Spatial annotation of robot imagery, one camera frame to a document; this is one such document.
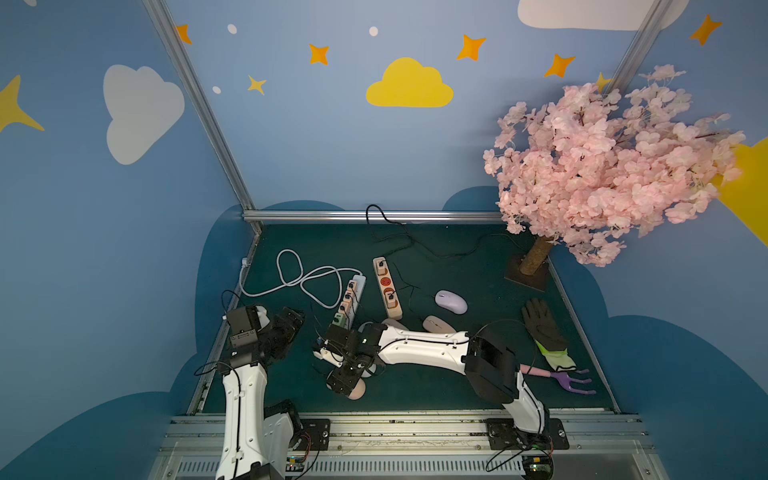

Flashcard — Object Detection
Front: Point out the white power strip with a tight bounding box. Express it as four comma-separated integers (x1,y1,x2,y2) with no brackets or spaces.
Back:
332,275,366,329

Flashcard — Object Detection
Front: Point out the pink wireless mouse front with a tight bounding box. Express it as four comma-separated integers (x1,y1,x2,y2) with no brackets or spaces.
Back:
348,379,366,400

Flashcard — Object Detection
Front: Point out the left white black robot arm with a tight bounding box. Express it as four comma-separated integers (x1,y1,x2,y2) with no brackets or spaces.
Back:
215,305,305,479

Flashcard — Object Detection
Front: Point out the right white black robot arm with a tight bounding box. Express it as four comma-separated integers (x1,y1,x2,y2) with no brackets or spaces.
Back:
313,323,549,434

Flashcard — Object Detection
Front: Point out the beige wooden power strip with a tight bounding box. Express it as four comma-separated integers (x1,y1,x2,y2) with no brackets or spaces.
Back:
373,257,403,321

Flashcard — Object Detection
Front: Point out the green circuit board left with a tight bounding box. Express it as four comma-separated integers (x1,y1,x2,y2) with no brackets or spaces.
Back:
285,457,306,476

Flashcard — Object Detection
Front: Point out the green circuit board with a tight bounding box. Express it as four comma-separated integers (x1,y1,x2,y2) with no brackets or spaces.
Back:
522,456,554,480
285,457,306,476

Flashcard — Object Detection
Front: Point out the black green work glove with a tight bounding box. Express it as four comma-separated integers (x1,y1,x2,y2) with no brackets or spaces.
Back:
521,298,576,372

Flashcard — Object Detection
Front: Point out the pink purple garden rake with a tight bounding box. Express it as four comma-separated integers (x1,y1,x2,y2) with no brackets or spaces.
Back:
520,364,597,396

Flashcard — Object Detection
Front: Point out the green circuit board right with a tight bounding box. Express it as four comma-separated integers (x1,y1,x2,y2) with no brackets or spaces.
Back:
522,456,554,480

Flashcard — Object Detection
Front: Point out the pink cherry blossom tree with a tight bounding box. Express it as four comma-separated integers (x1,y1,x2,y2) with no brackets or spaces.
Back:
483,65,745,289

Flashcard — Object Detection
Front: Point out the white power cable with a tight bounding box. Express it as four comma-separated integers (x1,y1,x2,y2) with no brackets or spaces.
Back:
238,248,364,311

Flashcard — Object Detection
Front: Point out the peach wireless mouse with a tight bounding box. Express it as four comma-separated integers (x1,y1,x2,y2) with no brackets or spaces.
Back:
422,315,456,335

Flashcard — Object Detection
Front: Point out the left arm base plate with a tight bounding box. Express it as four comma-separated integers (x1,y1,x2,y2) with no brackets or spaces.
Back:
289,419,331,452

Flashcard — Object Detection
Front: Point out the purple wireless mouse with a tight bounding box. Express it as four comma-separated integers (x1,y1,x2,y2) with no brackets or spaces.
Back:
434,290,468,315

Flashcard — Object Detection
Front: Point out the aluminium front rail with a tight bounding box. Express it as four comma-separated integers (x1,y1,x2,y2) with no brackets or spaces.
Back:
146,410,670,480

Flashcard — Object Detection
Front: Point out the black power cable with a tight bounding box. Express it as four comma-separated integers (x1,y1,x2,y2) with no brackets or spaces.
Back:
364,203,529,263

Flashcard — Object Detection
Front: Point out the aluminium back frame bar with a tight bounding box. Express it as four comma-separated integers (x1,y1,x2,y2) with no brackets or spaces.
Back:
242,208,501,224

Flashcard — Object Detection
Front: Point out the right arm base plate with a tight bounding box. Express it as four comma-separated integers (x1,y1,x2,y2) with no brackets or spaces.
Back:
485,418,570,451

